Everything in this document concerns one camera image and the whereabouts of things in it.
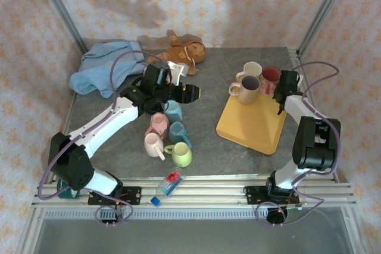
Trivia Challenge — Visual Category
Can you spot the light blue mug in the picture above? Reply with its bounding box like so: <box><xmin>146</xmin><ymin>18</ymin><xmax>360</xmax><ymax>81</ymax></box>
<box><xmin>163</xmin><ymin>100</ymin><xmax>183</xmax><ymax>124</ymax></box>

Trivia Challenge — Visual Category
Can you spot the pink patterned mug red inside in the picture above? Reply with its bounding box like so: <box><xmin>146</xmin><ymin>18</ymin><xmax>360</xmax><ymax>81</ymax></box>
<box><xmin>258</xmin><ymin>65</ymin><xmax>282</xmax><ymax>96</ymax></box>

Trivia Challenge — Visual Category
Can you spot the blue mug red flower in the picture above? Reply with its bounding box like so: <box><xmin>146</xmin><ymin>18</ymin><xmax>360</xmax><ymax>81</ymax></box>
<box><xmin>168</xmin><ymin>121</ymin><xmax>193</xmax><ymax>149</ymax></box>

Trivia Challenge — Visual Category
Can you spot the rose pink mug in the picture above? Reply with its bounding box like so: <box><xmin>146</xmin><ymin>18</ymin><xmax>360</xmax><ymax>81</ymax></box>
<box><xmin>145</xmin><ymin>113</ymin><xmax>170</xmax><ymax>139</ymax></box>

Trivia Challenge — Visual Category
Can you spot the cream white mug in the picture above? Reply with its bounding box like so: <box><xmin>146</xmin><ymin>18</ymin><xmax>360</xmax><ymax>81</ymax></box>
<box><xmin>236</xmin><ymin>61</ymin><xmax>263</xmax><ymax>81</ymax></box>

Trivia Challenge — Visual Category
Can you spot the taupe mug purple inside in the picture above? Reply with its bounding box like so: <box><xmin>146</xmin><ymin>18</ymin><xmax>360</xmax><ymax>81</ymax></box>
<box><xmin>228</xmin><ymin>75</ymin><xmax>261</xmax><ymax>105</ymax></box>

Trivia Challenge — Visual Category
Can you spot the light green mug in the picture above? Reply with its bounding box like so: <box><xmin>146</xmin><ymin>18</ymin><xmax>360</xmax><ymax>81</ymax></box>
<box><xmin>164</xmin><ymin>142</ymin><xmax>193</xmax><ymax>168</ymax></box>

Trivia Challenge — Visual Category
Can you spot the pale pink mug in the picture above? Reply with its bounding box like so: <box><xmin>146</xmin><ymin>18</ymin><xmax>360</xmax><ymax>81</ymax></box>
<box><xmin>143</xmin><ymin>132</ymin><xmax>166</xmax><ymax>162</ymax></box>

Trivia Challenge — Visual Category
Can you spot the yellow tray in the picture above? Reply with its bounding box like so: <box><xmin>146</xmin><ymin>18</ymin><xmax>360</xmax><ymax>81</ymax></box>
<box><xmin>216</xmin><ymin>86</ymin><xmax>288</xmax><ymax>156</ymax></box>

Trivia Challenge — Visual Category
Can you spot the brown teddy bear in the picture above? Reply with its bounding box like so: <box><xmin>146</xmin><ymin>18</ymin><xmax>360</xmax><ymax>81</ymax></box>
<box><xmin>148</xmin><ymin>34</ymin><xmax>207</xmax><ymax>76</ymax></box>

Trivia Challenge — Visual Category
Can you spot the light blue cloth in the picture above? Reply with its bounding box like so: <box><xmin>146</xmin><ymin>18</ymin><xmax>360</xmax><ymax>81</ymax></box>
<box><xmin>68</xmin><ymin>40</ymin><xmax>146</xmax><ymax>99</ymax></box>

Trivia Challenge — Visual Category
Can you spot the clear plastic bottle blue cap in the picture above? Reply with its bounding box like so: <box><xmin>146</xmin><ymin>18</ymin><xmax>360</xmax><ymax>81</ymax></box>
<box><xmin>150</xmin><ymin>168</ymin><xmax>187</xmax><ymax>206</ymax></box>

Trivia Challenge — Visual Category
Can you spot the green alarm clock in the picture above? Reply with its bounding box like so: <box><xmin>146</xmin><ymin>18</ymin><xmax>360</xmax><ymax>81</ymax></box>
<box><xmin>56</xmin><ymin>181</ymin><xmax>81</xmax><ymax>200</ymax></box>

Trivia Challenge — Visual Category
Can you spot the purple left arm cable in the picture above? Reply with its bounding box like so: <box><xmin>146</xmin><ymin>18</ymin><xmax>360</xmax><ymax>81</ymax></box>
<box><xmin>38</xmin><ymin>50</ymin><xmax>170</xmax><ymax>227</ymax></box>

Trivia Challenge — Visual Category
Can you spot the aluminium frame post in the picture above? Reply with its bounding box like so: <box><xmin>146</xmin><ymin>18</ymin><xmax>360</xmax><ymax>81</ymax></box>
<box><xmin>31</xmin><ymin>0</ymin><xmax>89</xmax><ymax>54</ymax></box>
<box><xmin>297</xmin><ymin>0</ymin><xmax>357</xmax><ymax>57</ymax></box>

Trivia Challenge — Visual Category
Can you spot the wide aluminium base rail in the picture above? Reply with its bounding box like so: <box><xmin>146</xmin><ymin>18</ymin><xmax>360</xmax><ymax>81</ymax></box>
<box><xmin>31</xmin><ymin>175</ymin><xmax>358</xmax><ymax>209</ymax></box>

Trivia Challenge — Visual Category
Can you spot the grey slotted cable duct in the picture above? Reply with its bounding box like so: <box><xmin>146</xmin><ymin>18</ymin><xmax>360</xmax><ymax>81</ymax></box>
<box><xmin>41</xmin><ymin>209</ymin><xmax>346</xmax><ymax>219</ymax></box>

